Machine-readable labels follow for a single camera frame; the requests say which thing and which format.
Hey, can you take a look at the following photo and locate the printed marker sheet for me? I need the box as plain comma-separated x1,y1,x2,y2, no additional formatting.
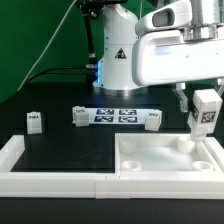
87,108,149,125

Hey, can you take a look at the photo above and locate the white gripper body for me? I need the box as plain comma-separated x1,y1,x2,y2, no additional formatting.
132,0,224,86

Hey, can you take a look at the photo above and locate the white square tabletop tray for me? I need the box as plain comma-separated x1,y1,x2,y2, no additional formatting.
115,133,219,172

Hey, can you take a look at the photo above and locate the white U-shaped fence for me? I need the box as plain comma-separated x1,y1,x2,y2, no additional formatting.
0,135,224,199

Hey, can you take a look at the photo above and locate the black camera stand pole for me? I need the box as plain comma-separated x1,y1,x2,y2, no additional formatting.
75,0,103,85

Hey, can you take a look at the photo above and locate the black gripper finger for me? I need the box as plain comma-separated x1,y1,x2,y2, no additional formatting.
174,83,188,113
217,78,224,97

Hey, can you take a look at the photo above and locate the black cable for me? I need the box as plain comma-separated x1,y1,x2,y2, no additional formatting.
23,65,92,88

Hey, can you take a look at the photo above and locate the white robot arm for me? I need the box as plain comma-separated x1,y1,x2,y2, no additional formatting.
93,0,224,112

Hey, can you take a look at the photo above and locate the white cable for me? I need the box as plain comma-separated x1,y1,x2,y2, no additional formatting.
17,0,78,92

